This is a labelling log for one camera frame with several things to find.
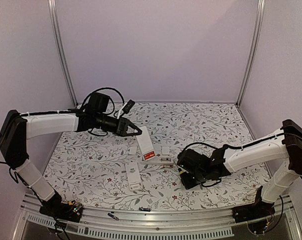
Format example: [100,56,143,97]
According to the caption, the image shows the aluminium frame post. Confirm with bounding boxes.
[47,0,78,106]
[236,0,265,108]

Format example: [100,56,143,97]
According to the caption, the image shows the small white battery cover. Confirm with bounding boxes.
[161,146,170,155]

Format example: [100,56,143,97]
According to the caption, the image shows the floral patterned table mat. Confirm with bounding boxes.
[44,103,270,211]

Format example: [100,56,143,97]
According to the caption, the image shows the white remote control with batteries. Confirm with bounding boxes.
[140,157,174,166]

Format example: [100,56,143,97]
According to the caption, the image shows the gold black loose battery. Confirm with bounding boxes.
[162,164,174,168]

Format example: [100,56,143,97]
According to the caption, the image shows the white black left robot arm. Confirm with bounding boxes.
[0,87,142,217]

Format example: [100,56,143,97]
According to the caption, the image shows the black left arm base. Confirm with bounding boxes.
[39,198,83,223]

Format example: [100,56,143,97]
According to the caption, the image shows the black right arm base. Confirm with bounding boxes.
[232,201,275,223]

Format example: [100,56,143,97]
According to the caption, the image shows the right aluminium frame post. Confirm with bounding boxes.
[236,0,265,108]

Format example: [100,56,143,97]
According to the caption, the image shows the aluminium front rail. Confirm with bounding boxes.
[13,193,302,240]

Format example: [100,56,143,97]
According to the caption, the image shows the white air conditioner remote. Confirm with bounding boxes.
[125,161,143,191]

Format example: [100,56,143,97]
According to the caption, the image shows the dark battery on rail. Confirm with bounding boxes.
[139,207,151,212]

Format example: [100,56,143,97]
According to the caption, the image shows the blue battery on rail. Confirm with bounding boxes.
[108,212,119,221]

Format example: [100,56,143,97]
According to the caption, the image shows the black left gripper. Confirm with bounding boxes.
[95,112,142,137]

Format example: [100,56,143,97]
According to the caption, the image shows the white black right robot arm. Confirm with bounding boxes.
[177,119,302,218]

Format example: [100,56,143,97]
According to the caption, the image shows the left aluminium frame post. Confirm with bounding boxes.
[47,0,78,106]

